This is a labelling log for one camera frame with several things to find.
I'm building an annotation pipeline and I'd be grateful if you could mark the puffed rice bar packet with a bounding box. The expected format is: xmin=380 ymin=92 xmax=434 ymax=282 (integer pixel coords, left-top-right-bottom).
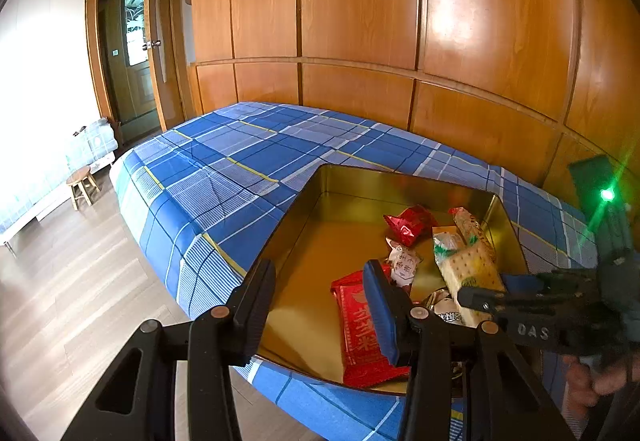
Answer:
xmin=449 ymin=207 xmax=496 ymax=261

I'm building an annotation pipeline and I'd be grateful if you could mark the cream cracker packet green text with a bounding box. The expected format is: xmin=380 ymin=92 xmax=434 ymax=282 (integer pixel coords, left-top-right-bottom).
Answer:
xmin=433 ymin=227 xmax=506 ymax=327

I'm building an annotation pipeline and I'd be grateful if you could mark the brown chocolate snack packet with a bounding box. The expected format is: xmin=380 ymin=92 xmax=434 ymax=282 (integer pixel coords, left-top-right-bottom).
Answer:
xmin=421 ymin=287 xmax=464 ymax=326

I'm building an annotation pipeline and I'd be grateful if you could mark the right hand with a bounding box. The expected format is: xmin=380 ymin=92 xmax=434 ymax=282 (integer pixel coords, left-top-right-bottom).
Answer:
xmin=562 ymin=355 xmax=627 ymax=423

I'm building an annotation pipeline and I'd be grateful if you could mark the wooden door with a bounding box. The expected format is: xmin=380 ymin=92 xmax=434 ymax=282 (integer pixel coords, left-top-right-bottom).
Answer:
xmin=85 ymin=0 xmax=189 ymax=148

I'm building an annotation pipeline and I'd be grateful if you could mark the red crinkled candy packet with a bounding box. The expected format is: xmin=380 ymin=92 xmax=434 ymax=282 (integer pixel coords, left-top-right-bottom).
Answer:
xmin=383 ymin=205 xmax=438 ymax=247

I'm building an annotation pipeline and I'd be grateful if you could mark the red long snack packet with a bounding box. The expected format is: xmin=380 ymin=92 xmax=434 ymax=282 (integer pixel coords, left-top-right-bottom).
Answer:
xmin=331 ymin=271 xmax=409 ymax=389

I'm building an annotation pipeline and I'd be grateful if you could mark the gold metal tin tray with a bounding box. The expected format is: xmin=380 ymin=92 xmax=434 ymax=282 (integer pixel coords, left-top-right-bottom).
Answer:
xmin=258 ymin=164 xmax=528 ymax=385

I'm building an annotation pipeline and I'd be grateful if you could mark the blue plaid bed sheet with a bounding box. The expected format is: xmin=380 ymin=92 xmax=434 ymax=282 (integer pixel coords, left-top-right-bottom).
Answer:
xmin=111 ymin=103 xmax=597 ymax=440

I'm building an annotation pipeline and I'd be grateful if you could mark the wooden wardrobe wall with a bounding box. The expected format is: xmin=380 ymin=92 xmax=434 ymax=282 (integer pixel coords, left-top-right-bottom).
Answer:
xmin=139 ymin=0 xmax=640 ymax=242

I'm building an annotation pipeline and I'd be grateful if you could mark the small wooden stool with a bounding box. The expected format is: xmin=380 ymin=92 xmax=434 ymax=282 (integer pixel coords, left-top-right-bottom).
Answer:
xmin=66 ymin=166 xmax=100 ymax=211

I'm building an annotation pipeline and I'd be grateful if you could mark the white bench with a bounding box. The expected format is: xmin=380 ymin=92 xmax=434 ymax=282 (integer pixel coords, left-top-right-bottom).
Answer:
xmin=1 ymin=118 xmax=118 ymax=249

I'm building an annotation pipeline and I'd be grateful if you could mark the white small candy packet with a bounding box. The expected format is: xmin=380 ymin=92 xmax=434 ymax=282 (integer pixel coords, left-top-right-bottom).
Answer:
xmin=385 ymin=237 xmax=421 ymax=293

